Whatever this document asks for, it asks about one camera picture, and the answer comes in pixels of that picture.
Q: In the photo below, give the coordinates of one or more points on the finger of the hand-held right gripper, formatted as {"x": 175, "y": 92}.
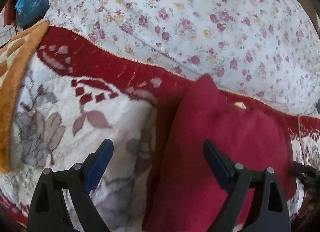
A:
{"x": 306, "y": 172}

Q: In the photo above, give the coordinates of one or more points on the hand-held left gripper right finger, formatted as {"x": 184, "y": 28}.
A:
{"x": 217, "y": 164}

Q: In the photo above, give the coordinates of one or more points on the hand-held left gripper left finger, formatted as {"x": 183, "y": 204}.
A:
{"x": 97, "y": 167}

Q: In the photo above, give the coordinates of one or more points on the dark red pillow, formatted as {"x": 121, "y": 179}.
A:
{"x": 212, "y": 134}

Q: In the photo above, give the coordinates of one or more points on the red and white plush blanket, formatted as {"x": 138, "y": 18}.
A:
{"x": 75, "y": 112}

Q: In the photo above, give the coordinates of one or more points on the orange plush blanket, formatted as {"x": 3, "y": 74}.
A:
{"x": 20, "y": 54}

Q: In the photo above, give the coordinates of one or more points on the floral print bed quilt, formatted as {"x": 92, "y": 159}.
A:
{"x": 200, "y": 22}

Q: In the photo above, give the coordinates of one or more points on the blue plastic bag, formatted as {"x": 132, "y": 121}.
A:
{"x": 31, "y": 3}

